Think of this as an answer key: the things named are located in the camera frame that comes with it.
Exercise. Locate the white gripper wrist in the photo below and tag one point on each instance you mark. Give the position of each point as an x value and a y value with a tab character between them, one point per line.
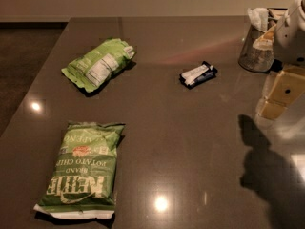
291	38

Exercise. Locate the blueberry rxbar dark wrapper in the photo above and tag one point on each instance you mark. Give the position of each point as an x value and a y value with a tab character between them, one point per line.
198	75

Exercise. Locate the light green chip bag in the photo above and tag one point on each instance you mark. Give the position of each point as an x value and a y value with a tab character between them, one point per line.
92	70

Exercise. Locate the green Kettle jalapeno chip bag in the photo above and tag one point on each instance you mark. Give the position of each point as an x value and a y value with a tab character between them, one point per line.
81	184

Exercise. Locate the white napkin in cup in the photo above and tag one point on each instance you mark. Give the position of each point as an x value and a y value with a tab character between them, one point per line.
259	18

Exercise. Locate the wire mesh cup holder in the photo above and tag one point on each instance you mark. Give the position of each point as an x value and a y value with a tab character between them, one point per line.
257	54

